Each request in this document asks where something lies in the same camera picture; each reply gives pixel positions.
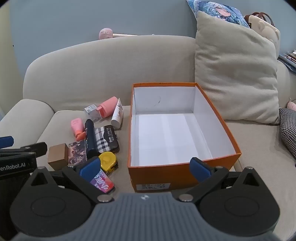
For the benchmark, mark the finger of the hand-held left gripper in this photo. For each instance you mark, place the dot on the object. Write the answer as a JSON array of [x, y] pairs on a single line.
[[27, 149], [5, 141]]

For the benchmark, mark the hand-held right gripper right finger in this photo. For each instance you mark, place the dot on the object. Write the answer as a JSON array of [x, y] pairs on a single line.
[[198, 170]]

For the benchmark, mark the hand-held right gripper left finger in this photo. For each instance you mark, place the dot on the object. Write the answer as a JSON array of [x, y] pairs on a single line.
[[89, 168]]

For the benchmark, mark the printed picture card box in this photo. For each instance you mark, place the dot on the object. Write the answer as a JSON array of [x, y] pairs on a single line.
[[77, 153]]

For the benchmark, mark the colourful tin box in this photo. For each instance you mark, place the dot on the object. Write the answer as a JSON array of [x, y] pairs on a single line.
[[104, 183]]

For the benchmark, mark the brown wooden block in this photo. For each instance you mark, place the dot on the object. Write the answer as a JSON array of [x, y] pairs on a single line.
[[56, 155]]

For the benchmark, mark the black cylindrical bottle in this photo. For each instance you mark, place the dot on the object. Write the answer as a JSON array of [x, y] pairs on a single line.
[[90, 136]]

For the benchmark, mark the plaid and black case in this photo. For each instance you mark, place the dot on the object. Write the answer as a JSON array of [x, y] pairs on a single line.
[[108, 140]]

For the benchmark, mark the orange cardboard shoe box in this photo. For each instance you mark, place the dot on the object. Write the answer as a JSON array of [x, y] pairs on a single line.
[[161, 177]]

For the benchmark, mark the small pink bottle orange cap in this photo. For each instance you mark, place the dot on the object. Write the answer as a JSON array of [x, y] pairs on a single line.
[[77, 126]]

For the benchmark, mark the clear plastic box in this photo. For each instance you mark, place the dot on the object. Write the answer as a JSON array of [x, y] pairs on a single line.
[[91, 111]]

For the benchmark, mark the white cream tube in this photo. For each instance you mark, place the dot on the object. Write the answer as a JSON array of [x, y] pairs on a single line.
[[116, 115]]

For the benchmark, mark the yellow tape measure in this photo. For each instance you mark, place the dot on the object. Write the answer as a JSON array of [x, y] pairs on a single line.
[[107, 160]]

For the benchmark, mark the houndstooth cushion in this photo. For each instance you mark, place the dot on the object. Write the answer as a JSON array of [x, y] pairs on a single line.
[[288, 132]]

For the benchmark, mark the beige throw pillow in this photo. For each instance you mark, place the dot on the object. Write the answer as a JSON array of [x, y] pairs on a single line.
[[231, 69]]

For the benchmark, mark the pink plush toy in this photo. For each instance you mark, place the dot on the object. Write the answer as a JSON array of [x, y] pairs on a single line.
[[292, 104]]

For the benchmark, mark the pink massage hammer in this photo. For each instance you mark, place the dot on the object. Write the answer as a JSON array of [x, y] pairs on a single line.
[[106, 34]]

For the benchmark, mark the stack of magazines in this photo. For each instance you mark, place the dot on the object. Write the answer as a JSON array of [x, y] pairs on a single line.
[[289, 60]]

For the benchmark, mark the printed cartoon pillow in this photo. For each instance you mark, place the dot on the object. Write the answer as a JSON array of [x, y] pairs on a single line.
[[215, 9]]

